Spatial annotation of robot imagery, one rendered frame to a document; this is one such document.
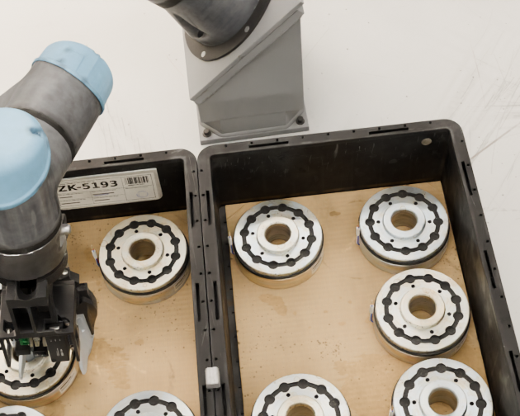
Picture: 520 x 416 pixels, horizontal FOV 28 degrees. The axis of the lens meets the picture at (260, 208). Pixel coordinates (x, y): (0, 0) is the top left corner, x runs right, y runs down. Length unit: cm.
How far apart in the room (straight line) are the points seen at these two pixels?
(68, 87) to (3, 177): 12
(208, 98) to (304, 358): 42
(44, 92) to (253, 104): 54
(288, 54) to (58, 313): 51
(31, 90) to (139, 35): 70
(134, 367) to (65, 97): 35
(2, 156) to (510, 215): 76
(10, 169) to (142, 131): 66
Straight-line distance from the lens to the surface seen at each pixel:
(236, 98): 140
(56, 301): 102
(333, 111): 149
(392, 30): 159
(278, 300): 117
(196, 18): 134
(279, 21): 129
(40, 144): 86
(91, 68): 96
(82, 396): 115
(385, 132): 119
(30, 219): 89
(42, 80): 94
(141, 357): 116
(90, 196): 122
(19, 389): 114
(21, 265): 94
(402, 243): 117
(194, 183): 114
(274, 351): 114
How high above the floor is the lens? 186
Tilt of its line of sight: 56 degrees down
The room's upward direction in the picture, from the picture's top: 6 degrees counter-clockwise
